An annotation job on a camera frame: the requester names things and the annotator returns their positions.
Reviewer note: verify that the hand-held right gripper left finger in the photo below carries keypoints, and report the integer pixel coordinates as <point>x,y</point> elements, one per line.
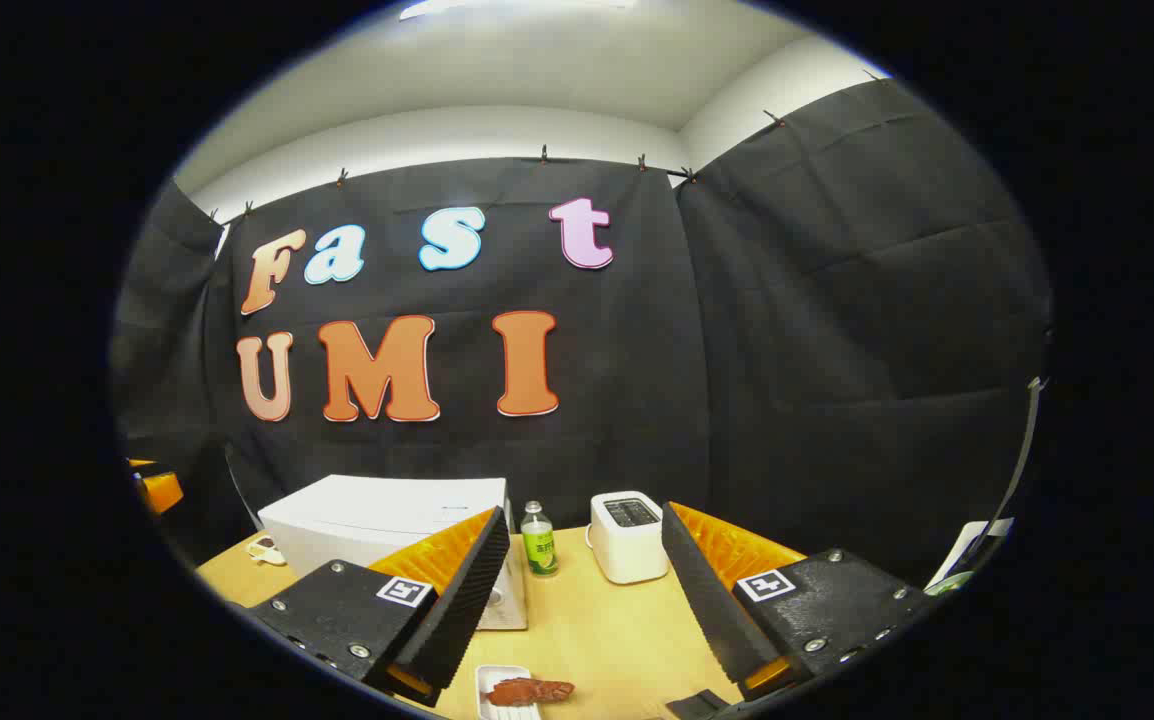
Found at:
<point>462,600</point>

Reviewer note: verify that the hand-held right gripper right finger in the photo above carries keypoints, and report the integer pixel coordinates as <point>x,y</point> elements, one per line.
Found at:
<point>707,600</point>

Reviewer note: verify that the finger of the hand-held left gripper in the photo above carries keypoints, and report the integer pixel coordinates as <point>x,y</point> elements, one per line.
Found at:
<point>159,492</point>

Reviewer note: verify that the small white ribbed plate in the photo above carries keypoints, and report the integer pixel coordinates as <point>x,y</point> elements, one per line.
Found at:
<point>493,672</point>

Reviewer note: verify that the reddish brown meat piece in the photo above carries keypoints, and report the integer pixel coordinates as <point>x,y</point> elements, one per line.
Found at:
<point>527,691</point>

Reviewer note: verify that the white microwave oven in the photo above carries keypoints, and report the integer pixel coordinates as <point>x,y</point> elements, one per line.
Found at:
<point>367,520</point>

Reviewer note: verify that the round bowl with food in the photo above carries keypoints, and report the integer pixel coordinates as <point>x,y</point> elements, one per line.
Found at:
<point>952,583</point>

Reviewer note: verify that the white toaster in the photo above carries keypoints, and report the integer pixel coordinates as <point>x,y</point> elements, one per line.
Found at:
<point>627,550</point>

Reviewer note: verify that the green label glass bottle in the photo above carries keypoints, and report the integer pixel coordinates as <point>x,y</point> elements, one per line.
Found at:
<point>539,545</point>

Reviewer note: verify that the small black block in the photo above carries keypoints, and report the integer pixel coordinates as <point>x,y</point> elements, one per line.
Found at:
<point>699,706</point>

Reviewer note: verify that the white divided dish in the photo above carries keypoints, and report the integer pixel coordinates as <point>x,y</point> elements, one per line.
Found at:
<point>265,548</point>

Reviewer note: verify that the black backdrop cloth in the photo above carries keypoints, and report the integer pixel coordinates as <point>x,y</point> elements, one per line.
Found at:
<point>637,400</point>

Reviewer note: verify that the white board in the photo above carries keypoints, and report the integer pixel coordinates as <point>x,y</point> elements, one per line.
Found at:
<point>972,540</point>

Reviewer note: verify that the row of small cloth clips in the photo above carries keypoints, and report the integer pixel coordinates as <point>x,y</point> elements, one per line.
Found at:
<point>543,153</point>

